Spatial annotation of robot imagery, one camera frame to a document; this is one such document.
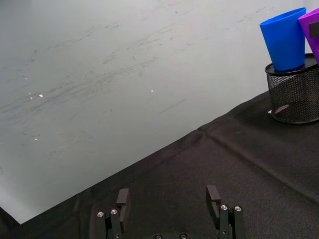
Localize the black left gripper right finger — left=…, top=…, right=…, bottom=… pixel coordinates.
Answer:
left=205, top=185, right=247, bottom=239

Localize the purple plastic cup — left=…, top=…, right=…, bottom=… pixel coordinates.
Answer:
left=298, top=8, right=319, bottom=66

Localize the black wire mesh cup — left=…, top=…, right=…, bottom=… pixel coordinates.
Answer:
left=264, top=53, right=319, bottom=124

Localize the black table cloth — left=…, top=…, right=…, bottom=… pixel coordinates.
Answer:
left=0, top=89, right=319, bottom=239

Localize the blue plastic cup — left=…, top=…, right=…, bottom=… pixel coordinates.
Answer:
left=259, top=7, right=307, bottom=73

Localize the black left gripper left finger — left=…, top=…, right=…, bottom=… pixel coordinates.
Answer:
left=96, top=188, right=130, bottom=239

